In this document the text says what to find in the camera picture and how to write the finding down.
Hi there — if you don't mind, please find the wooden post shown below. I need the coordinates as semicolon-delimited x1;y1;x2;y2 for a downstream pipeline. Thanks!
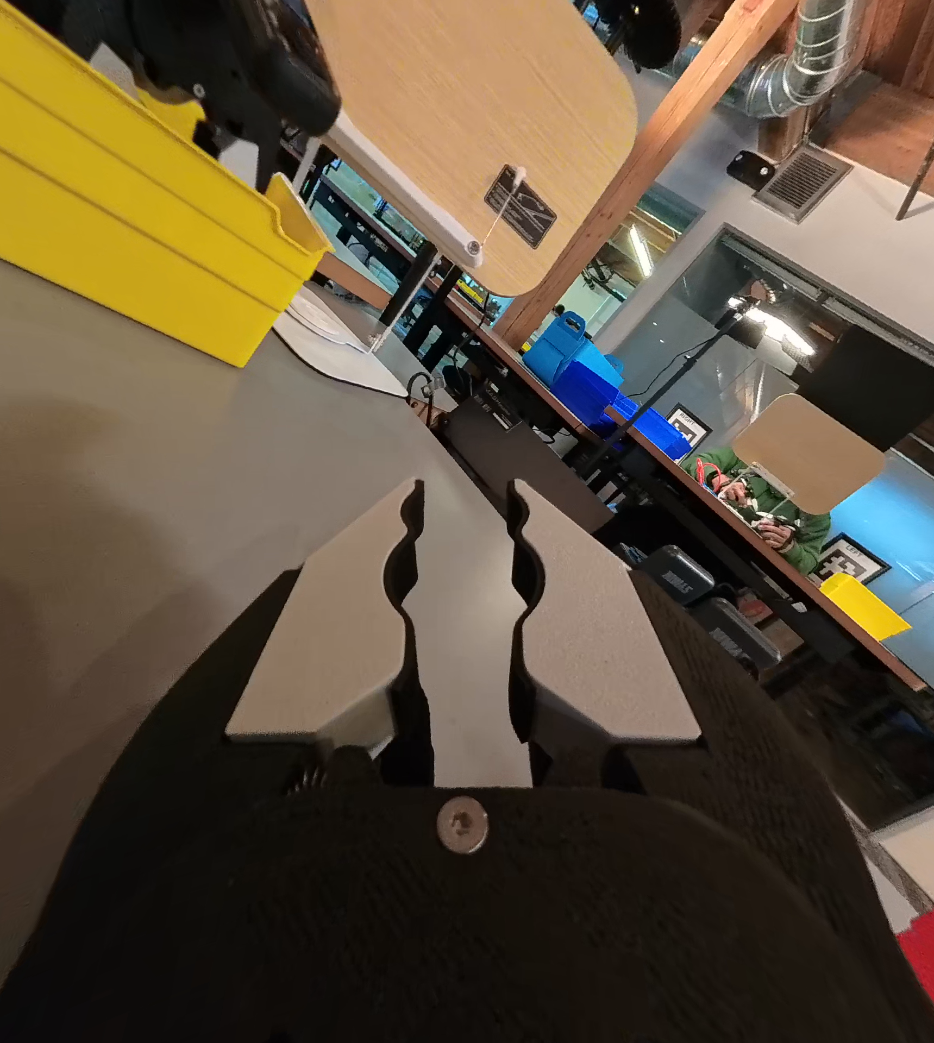
493;0;798;347

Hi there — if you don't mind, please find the blue bag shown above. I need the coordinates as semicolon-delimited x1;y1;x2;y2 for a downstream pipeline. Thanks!
522;311;598;386

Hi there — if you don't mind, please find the long brown-edged table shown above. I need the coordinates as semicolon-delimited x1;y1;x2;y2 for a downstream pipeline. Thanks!
316;253;928;694

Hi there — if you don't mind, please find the black box under table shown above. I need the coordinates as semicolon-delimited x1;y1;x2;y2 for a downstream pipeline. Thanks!
442;399;615;535

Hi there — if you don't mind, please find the wall vent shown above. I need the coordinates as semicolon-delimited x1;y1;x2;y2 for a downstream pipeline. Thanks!
752;142;855;225

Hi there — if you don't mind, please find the framed marker tag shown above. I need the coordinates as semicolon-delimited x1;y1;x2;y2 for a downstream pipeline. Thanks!
666;403;712;455
811;533;892;585

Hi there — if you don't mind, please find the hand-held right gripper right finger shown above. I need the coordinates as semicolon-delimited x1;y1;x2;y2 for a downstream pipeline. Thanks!
507;479;704;755

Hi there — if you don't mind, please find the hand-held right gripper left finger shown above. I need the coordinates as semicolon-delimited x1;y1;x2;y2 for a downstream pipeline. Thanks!
224;477;427;755

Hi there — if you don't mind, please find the black label sticker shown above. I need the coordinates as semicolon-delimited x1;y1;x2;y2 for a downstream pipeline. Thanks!
483;165;559;249

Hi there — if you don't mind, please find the wooden stand board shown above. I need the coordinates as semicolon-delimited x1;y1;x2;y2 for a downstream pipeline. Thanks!
304;0;639;298

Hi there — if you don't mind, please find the black wall speaker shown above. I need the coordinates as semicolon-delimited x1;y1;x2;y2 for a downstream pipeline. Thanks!
726;150;778;190

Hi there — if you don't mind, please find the small yellow bin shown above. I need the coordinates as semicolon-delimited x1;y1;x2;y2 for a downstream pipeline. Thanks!
819;573;913;640

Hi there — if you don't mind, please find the glass partition window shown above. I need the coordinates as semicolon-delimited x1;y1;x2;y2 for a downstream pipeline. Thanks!
597;224;934;828

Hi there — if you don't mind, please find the black hard case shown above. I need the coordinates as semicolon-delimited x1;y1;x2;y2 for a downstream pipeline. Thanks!
638;546;716;608
691;597;784;673

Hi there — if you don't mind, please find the silver air duct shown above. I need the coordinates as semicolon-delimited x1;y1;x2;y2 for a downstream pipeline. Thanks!
711;0;871;119

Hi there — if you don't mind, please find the black wall panel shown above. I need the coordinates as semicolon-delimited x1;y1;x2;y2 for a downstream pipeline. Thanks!
797;326;934;453

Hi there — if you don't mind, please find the large yellow storage bin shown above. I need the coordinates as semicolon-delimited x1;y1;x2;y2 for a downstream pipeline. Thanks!
0;0;333;369

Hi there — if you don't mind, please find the blue storage bin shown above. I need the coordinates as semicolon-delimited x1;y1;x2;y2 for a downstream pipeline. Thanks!
552;342;626;426
605;399;693;457

